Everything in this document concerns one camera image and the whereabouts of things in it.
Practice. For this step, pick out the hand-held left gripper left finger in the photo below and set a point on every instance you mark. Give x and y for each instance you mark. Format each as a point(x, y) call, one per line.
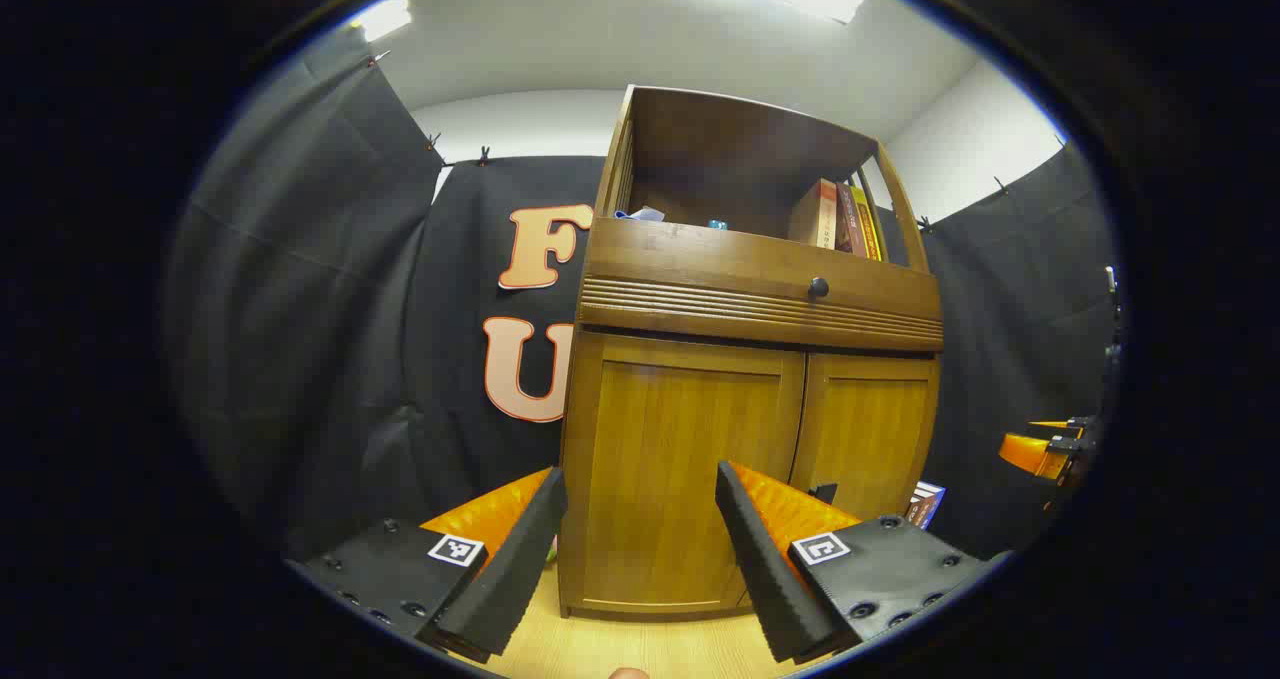
point(515, 569)

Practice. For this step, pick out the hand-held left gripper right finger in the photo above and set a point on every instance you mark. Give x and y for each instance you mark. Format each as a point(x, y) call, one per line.
point(760, 569)

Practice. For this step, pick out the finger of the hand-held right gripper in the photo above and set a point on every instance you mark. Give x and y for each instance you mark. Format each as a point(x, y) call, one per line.
point(1050, 424)
point(1030, 454)

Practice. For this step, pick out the wooden shoe cabinet door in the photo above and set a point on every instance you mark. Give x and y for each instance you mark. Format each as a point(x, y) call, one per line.
point(660, 459)
point(870, 429)

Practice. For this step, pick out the wooden double-door shoe cabinet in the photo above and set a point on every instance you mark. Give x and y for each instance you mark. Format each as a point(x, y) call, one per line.
point(700, 259)

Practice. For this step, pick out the blue book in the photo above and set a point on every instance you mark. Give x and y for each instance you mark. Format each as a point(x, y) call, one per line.
point(925, 504)

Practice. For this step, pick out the yellow book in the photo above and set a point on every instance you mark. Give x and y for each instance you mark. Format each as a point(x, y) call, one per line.
point(870, 229)

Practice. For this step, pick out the black round drawer knob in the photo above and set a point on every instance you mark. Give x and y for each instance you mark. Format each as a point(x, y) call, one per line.
point(818, 287)

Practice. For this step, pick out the dark red book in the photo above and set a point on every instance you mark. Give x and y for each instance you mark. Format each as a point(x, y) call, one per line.
point(850, 221)

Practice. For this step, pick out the tan book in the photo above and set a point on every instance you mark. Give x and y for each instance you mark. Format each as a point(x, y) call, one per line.
point(812, 214)

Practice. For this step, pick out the white and blue cloth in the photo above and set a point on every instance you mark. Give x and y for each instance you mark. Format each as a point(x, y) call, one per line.
point(640, 215)

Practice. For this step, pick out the small ceiling light panel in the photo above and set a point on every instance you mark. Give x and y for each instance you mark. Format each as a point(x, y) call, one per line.
point(382, 17)

